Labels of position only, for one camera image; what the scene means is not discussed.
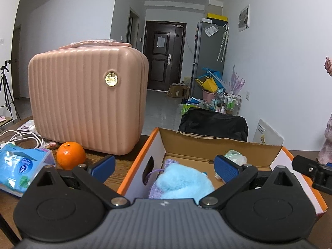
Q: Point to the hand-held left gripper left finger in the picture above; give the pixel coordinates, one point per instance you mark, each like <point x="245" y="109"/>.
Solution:
<point x="103" y="166"/>

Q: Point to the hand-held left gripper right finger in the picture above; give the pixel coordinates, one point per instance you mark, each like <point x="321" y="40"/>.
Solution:
<point x="227" y="168"/>

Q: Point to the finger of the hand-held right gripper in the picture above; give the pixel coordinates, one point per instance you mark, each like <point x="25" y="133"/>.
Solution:
<point x="306" y="167"/>

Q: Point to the orange-edged cardboard box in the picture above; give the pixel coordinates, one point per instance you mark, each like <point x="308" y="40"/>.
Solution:
<point x="259" y="150"/>

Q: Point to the light blue fluffy cloth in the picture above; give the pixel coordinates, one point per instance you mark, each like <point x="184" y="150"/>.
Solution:
<point x="181" y="182"/>

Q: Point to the pale green plastic packet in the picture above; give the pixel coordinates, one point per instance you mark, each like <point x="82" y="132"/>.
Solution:
<point x="237" y="157"/>

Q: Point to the pink textured vase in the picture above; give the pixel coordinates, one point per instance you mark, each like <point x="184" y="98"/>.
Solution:
<point x="327" y="145"/>

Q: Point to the orange fruit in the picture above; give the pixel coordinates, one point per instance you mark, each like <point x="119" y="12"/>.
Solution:
<point x="70" y="155"/>

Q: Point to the white leaning board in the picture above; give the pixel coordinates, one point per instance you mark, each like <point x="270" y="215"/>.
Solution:
<point x="269" y="133"/>

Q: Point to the pink snack packet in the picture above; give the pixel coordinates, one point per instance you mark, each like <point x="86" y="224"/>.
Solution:
<point x="49" y="145"/>

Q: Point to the metal cart with bottles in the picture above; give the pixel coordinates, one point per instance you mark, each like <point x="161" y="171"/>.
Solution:
<point x="229" y="103"/>

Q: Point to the pink ribbed suitcase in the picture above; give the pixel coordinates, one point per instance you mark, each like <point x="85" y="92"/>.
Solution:
<point x="83" y="98"/>

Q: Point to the green and blue packets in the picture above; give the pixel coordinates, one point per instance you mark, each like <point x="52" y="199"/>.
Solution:
<point x="190" y="106"/>

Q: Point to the pink bucket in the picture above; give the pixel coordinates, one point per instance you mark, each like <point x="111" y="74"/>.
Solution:
<point x="208" y="96"/>

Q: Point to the blue tissue pack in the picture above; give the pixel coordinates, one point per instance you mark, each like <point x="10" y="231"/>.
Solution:
<point x="20" y="168"/>

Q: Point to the yellow bag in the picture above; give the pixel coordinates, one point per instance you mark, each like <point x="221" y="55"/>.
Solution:
<point x="207" y="84"/>

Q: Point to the printed paper card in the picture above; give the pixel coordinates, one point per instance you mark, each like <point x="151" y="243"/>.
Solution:
<point x="26" y="126"/>

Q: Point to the brown cardboard floor box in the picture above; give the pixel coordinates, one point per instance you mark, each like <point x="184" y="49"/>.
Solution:
<point x="177" y="91"/>

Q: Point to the dried pink flower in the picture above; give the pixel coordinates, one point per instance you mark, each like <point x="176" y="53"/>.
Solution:
<point x="329" y="66"/>

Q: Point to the grey refrigerator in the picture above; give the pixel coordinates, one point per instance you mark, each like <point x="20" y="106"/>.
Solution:
<point x="207" y="51"/>

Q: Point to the dark brown entrance door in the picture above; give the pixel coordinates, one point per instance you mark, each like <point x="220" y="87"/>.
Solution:
<point x="163" y="57"/>

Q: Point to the white folded umbrella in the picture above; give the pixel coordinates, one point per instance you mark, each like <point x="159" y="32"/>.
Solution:
<point x="223" y="42"/>

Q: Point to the black tripod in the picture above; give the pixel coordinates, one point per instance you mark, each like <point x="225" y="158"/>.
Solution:
<point x="4" y="83"/>

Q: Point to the clear plastic bag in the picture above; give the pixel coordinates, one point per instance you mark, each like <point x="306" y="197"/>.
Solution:
<point x="211" y="30"/>

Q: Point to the grey interior door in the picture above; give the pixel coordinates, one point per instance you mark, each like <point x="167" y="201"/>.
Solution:
<point x="132" y="29"/>

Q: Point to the small white box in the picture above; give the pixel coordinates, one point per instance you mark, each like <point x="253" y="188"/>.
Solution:
<point x="206" y="20"/>

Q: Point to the yellow and black box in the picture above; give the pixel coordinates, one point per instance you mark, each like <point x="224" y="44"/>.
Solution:
<point x="217" y="17"/>

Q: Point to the white wall panel box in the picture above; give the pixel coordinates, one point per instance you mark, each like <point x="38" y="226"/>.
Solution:
<point x="244" y="18"/>

